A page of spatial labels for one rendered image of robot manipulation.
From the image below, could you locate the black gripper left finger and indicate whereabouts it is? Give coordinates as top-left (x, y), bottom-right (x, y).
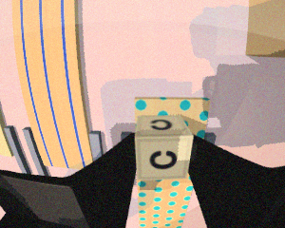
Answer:
top-left (0, 133), bottom-right (138, 228)

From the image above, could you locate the orange strip with teal dots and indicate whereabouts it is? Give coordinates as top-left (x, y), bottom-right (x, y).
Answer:
top-left (135, 98), bottom-right (211, 228)

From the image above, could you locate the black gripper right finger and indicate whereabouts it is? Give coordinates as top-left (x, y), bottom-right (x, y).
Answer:
top-left (188, 133), bottom-right (285, 228)

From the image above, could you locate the beige labelled cube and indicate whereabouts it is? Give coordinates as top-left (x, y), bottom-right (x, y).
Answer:
top-left (135, 115), bottom-right (193, 181)

